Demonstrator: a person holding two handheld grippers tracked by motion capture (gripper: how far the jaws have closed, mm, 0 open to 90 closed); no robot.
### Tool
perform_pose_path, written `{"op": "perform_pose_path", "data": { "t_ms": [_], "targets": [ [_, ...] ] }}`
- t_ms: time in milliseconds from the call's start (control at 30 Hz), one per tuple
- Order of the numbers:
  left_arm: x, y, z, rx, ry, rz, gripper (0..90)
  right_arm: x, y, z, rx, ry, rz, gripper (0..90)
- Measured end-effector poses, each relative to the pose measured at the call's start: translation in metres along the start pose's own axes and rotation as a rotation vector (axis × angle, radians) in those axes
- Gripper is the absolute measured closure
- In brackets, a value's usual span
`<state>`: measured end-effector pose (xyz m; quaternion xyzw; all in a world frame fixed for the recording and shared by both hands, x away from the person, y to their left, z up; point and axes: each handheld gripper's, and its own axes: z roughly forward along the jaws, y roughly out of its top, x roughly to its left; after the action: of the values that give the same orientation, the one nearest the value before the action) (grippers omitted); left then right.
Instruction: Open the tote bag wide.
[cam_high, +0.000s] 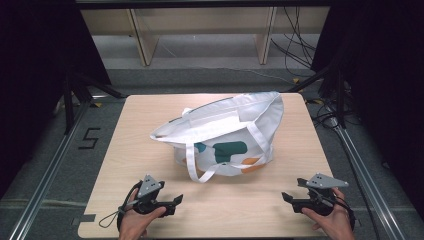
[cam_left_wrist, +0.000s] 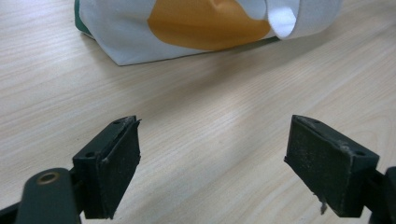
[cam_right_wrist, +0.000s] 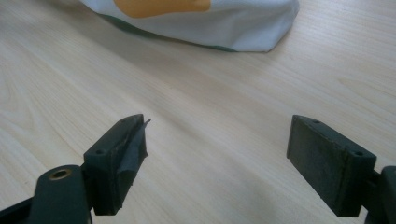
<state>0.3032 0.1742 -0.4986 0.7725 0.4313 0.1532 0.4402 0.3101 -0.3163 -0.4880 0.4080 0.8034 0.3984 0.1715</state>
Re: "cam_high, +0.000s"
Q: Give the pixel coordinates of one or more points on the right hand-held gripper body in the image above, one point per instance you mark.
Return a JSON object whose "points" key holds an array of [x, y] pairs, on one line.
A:
{"points": [[321, 196]]}

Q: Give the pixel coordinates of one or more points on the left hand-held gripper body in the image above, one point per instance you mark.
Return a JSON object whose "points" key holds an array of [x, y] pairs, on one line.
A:
{"points": [[148, 186]]}

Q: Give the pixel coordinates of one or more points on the white tote bag coloured patches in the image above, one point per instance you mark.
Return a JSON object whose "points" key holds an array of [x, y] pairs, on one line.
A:
{"points": [[230, 125]]}

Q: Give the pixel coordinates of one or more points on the person's right hand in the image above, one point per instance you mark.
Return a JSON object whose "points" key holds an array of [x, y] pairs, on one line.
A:
{"points": [[335, 223]]}

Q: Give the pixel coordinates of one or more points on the person's left hand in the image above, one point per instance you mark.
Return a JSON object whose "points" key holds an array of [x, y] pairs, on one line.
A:
{"points": [[135, 221]]}

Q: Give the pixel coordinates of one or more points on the grey tape corner mark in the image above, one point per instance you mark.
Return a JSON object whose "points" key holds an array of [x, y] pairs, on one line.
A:
{"points": [[83, 219]]}

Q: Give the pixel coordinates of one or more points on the black metal stand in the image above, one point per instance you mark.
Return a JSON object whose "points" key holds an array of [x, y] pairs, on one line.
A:
{"points": [[70, 100], [339, 96]]}

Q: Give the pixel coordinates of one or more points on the black curtain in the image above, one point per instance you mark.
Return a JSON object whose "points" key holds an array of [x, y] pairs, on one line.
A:
{"points": [[386, 83], [36, 66]]}

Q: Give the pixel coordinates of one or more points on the aluminium floor rail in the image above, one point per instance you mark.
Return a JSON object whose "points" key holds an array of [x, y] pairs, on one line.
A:
{"points": [[43, 186], [370, 186]]}

